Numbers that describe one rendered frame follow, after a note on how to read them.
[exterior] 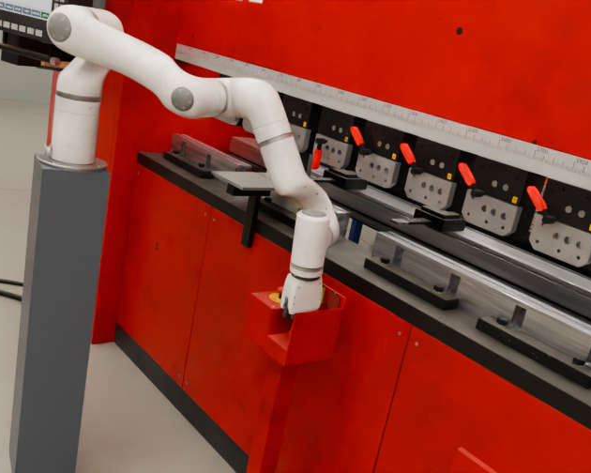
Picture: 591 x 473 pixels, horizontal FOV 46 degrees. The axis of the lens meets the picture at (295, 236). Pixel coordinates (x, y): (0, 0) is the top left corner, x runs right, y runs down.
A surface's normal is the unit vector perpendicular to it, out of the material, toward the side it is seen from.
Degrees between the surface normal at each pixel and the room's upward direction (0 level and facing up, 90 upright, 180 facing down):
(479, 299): 90
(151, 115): 90
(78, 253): 90
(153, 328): 90
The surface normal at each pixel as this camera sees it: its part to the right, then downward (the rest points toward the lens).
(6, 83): 0.43, 0.34
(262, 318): -0.79, 0.02
